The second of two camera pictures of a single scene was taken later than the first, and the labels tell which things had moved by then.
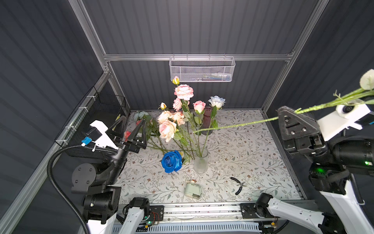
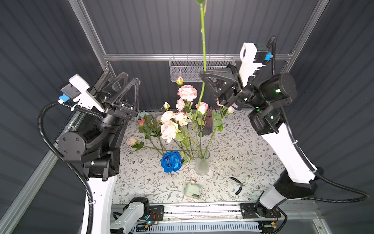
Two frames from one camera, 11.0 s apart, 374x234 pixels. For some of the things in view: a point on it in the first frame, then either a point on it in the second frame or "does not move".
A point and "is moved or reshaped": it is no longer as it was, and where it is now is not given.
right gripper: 298,132 -> 226,84
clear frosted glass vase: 200,162 does not move
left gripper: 133,146 -> 113,109
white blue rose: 215,103 -> 230,110
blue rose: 172,161 does not move
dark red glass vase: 206,121 does not move
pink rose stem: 198,107 is moved or reshaped
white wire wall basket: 202,69 does not move
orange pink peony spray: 364,96 -> 218,120
